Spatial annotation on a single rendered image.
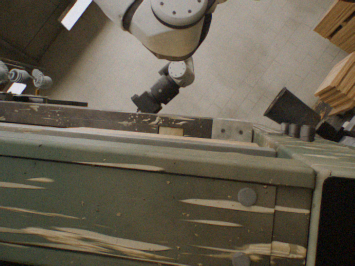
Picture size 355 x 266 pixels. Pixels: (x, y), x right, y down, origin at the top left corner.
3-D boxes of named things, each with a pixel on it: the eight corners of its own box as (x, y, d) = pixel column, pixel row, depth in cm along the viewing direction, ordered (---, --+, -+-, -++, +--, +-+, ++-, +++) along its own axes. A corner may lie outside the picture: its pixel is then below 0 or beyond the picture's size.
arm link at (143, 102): (156, 123, 137) (179, 102, 136) (150, 123, 128) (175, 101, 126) (134, 98, 138) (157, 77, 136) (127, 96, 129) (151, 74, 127)
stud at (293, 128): (301, 139, 75) (302, 124, 75) (289, 138, 75) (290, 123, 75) (299, 138, 77) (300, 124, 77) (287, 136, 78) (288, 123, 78)
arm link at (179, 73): (176, 100, 134) (199, 79, 133) (167, 93, 124) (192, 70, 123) (159, 78, 138) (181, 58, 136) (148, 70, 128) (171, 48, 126)
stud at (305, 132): (315, 143, 62) (317, 126, 62) (300, 142, 62) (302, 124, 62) (312, 142, 65) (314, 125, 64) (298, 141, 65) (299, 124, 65)
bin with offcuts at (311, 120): (329, 110, 488) (288, 82, 495) (307, 141, 486) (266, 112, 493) (317, 115, 540) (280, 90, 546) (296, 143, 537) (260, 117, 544)
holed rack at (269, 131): (282, 135, 81) (282, 133, 81) (268, 134, 82) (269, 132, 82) (249, 123, 244) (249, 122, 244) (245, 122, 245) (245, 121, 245)
